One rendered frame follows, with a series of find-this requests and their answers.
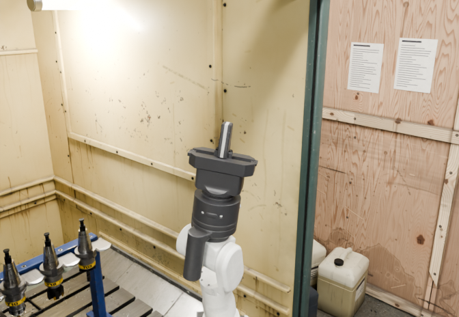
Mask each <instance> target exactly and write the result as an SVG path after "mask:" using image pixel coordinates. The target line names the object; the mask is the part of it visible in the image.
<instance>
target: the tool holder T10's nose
mask: <svg viewBox="0 0 459 317"><path fill-rule="evenodd" d="M25 308H26V305H25V303H24V302H23V303H22V304H20V305H18V306H16V307H9V310H8V311H9V314H11V315H13V316H20V315H21V314H22V313H23V312H24V311H25Z"/></svg>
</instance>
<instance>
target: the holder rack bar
mask: <svg viewBox="0 0 459 317"><path fill-rule="evenodd" d="M89 237H90V240H91V242H92V241H94V240H97V239H98V236H97V235H95V234H93V233H92V232H90V233H89ZM77 247H78V239H75V240H72V241H70V242H69V243H66V244H64V245H61V246H59V247H57V248H55V251H56V254H57V257H59V256H62V255H64V254H66V253H68V252H72V253H73V254H74V250H75V249H76V248H77ZM42 263H43V254H41V255H39V256H36V257H34V258H32V259H30V260H28V261H25V262H23V263H21V264H18V265H16V267H17V270H18V273H19V275H21V274H23V273H25V272H27V271H30V270H31V269H33V268H37V269H38V270H39V271H40V265H41V264H42ZM2 281H3V272H0V283H1V282H2Z"/></svg>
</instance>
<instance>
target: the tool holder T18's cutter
mask: <svg viewBox="0 0 459 317"><path fill-rule="evenodd" d="M61 295H62V296H64V286H63V285H60V286H59V287H58V288H55V289H50V288H47V298H48V299H49V300H51V299H54V301H55V300H57V299H59V297H60V296H61Z"/></svg>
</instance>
